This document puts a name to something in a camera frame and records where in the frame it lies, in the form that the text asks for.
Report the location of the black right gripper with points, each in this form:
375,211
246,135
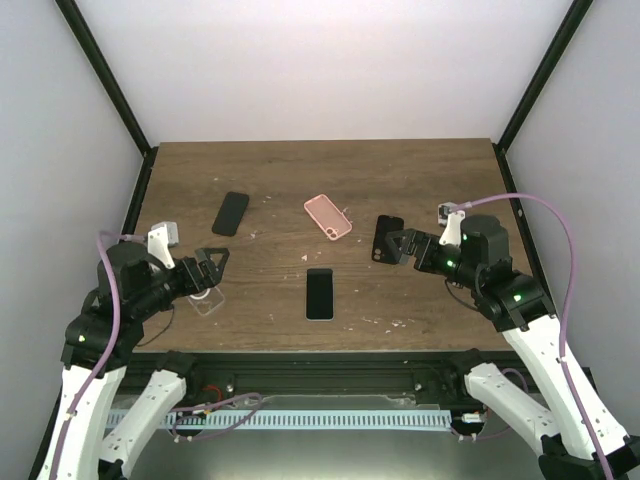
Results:
425,243

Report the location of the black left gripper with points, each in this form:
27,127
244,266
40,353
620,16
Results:
212,276

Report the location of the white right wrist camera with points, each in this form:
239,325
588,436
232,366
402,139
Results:
450,219

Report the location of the black phone case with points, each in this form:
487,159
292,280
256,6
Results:
381,252

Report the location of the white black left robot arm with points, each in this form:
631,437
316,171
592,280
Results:
134,284

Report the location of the light blue slotted cable duct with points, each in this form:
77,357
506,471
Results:
401,420

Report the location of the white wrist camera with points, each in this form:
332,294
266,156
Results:
450,219
160,239

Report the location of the black phone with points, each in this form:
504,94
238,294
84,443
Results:
230,214
319,302

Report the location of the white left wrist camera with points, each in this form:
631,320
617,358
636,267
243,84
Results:
160,239

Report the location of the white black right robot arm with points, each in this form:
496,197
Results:
573,433

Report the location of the pink phone case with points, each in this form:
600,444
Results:
325,214

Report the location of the black aluminium frame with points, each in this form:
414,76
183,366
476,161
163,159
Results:
320,371

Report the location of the clear phone case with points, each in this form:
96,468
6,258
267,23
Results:
207,302

